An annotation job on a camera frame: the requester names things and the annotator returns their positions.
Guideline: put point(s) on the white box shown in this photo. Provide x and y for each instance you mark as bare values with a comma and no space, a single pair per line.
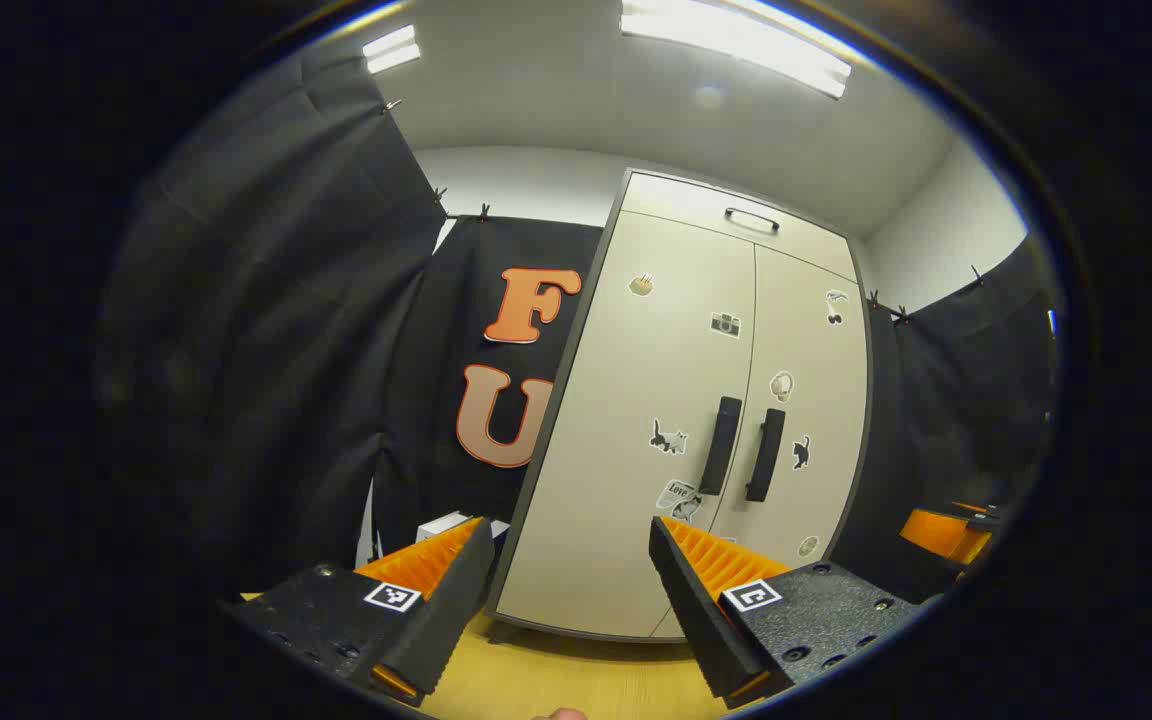
446,524

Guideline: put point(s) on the white cabinet door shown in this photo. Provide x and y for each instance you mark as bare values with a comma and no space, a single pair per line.
821,400
626,400

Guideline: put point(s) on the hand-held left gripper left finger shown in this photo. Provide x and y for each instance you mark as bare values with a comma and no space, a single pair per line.
451,610

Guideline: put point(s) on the small ceiling light panel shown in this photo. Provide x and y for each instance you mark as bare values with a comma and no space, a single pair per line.
391,48

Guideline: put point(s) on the long ceiling light panel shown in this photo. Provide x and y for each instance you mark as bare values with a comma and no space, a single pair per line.
736,40

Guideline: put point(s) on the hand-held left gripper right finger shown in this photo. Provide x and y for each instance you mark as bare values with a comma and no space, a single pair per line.
696,620

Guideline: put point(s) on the white double-door shoe cabinet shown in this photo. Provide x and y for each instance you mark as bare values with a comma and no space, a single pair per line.
666,205

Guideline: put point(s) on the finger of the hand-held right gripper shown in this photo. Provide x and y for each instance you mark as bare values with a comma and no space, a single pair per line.
936,533

